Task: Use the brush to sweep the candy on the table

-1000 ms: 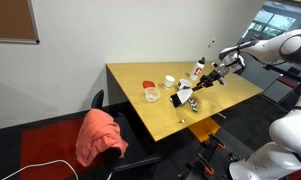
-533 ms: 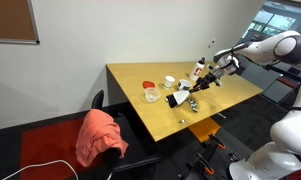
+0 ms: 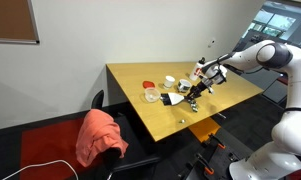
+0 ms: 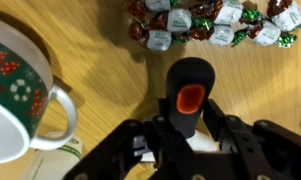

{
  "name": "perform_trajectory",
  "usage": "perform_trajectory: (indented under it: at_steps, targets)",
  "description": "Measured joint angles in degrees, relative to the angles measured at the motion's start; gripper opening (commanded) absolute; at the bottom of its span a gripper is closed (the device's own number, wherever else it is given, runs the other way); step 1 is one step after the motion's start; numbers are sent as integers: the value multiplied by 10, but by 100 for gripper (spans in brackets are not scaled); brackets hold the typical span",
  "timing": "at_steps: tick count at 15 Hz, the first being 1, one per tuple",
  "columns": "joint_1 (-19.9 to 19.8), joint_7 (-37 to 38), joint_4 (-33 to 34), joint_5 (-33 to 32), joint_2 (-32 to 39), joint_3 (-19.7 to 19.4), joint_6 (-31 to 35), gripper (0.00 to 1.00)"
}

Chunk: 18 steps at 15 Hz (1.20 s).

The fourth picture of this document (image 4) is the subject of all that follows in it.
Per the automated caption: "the green white christmas mug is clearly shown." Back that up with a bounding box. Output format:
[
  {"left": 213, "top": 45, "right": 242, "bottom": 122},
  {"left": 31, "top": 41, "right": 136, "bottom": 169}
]
[{"left": 0, "top": 14, "right": 79, "bottom": 166}]

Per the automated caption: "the white paper cup green stripe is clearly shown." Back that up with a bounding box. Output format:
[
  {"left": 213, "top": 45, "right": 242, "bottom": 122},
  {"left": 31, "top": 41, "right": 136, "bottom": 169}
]
[{"left": 21, "top": 130, "right": 84, "bottom": 180}]

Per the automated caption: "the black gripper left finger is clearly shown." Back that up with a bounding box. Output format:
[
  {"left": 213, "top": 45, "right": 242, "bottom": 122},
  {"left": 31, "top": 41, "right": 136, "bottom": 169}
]
[{"left": 63, "top": 98, "right": 198, "bottom": 180}]

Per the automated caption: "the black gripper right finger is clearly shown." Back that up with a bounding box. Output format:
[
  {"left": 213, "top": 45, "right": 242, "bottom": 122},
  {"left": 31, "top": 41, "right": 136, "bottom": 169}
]
[{"left": 203, "top": 99, "right": 301, "bottom": 180}]

